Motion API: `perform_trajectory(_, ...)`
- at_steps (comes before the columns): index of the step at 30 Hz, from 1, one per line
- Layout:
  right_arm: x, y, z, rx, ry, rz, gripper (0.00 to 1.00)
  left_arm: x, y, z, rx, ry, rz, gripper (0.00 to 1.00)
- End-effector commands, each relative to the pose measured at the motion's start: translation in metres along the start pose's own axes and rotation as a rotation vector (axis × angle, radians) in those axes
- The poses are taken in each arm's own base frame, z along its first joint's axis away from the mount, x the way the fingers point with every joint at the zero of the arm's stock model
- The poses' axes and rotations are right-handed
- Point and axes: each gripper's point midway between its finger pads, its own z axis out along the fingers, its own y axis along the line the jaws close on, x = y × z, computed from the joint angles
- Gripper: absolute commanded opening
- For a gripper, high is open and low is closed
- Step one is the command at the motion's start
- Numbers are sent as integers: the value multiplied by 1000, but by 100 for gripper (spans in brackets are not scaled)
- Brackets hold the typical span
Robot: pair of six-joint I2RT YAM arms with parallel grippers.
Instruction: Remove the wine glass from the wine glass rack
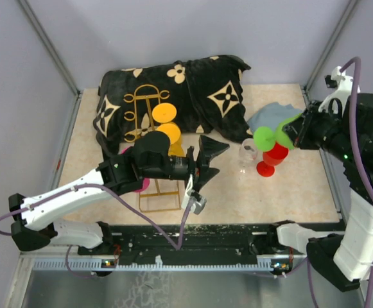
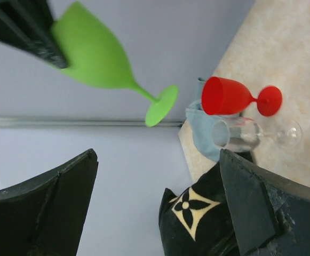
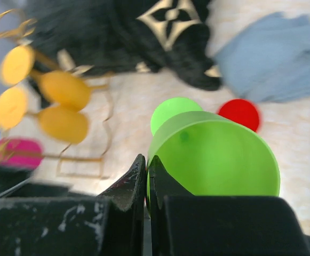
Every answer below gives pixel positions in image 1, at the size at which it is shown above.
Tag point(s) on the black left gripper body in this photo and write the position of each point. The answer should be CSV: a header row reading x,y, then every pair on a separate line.
x,y
193,166

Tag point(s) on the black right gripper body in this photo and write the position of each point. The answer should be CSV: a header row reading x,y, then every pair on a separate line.
x,y
311,131

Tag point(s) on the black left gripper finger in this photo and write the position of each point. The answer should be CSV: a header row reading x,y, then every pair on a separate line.
x,y
209,149
203,176

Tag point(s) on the clear wine glass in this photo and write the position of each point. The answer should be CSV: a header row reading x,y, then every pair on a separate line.
x,y
247,155

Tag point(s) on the red plastic wine glass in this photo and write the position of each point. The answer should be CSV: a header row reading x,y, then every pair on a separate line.
x,y
271,159

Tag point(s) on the green plastic wine glass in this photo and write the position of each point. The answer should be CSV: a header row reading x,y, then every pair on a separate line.
x,y
265,138

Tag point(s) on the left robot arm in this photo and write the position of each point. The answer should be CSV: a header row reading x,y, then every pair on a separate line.
x,y
38,220

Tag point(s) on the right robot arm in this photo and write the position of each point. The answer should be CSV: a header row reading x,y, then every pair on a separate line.
x,y
343,260

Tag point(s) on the orange plastic wine glass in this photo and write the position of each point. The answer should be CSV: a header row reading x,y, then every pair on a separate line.
x,y
164,113

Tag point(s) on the light blue denim cloth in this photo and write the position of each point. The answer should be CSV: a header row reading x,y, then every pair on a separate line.
x,y
271,115

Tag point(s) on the black patterned plush blanket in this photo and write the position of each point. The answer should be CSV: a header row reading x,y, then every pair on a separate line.
x,y
206,92

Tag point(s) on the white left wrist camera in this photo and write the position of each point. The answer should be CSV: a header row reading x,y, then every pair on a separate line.
x,y
193,199

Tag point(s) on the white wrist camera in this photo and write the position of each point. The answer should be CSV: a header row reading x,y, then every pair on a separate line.
x,y
193,199
342,85

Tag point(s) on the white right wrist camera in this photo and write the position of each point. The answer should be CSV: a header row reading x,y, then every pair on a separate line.
x,y
342,85

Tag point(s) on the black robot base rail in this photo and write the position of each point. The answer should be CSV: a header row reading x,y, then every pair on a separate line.
x,y
195,245

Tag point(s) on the gold wire glass rack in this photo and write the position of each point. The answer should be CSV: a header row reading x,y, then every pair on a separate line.
x,y
155,195

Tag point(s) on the grey cable duct strip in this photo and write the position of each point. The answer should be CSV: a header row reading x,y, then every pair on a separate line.
x,y
264,263

